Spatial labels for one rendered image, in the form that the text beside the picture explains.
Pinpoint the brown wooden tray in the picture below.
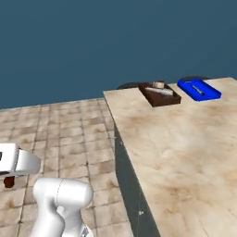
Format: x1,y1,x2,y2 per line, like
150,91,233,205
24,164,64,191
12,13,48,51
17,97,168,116
137,81,182,108

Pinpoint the beige block in tray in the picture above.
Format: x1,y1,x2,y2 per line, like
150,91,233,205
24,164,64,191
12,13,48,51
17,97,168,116
152,81,167,90

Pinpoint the blue plastic tray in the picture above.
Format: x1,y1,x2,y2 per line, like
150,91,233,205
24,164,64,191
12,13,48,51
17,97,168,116
176,78,223,102

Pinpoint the beige marble dining counter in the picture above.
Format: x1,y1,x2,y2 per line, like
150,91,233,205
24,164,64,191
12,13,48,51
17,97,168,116
103,76,237,237

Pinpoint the pale grey utensil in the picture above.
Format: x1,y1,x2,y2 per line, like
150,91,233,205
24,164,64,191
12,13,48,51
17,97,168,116
144,86,175,97

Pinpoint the small grey metal utensil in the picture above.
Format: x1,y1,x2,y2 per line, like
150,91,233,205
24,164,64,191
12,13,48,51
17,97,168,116
191,84,206,96

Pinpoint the small reddish brown object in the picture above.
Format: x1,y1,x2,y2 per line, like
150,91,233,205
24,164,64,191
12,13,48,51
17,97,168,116
3,176,16,189

